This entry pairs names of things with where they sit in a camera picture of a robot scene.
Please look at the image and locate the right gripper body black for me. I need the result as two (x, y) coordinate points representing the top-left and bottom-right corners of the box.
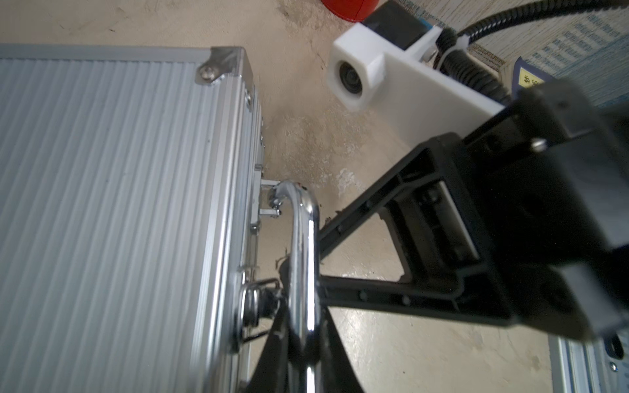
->
(465, 80), (628, 342)

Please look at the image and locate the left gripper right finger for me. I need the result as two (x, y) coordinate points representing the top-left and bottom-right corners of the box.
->
(315, 306), (365, 393)

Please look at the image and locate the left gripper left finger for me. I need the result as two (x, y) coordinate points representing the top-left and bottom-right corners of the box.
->
(244, 301), (290, 393)

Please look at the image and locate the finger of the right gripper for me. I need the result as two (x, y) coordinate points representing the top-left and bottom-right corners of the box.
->
(319, 133), (514, 327)

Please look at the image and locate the silver aluminium poker case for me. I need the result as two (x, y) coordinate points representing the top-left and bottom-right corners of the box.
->
(1, 44), (321, 392)

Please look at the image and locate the red pencil cup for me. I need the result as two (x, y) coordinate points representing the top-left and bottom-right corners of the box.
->
(321, 0), (380, 23)

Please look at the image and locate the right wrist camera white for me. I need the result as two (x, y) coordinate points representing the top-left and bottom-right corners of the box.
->
(327, 2), (504, 147)

